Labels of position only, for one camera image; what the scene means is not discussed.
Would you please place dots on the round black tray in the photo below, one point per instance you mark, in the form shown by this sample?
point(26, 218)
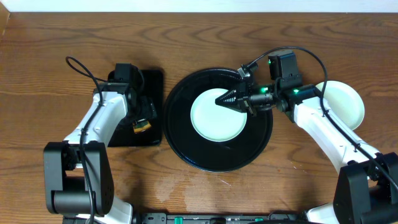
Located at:
point(196, 150)

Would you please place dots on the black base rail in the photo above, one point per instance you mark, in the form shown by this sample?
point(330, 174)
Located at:
point(163, 218)

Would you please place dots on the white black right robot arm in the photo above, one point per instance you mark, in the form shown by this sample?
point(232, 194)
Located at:
point(366, 190)

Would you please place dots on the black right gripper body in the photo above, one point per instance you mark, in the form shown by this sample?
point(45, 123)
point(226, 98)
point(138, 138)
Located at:
point(256, 96)

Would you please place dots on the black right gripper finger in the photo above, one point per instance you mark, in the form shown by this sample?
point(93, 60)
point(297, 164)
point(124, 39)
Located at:
point(228, 98)
point(237, 107)

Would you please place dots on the rectangular black tray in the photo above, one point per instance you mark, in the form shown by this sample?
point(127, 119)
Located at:
point(124, 135)

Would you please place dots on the mint plate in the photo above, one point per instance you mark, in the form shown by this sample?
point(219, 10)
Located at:
point(345, 102)
point(213, 122)

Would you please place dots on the yellow green sponge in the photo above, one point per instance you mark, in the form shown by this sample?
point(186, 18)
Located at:
point(141, 126)

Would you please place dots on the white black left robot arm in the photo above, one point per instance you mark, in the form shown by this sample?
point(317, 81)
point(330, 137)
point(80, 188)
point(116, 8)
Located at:
point(78, 180)

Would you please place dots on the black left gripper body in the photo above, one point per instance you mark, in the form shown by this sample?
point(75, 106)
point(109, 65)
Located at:
point(147, 113)

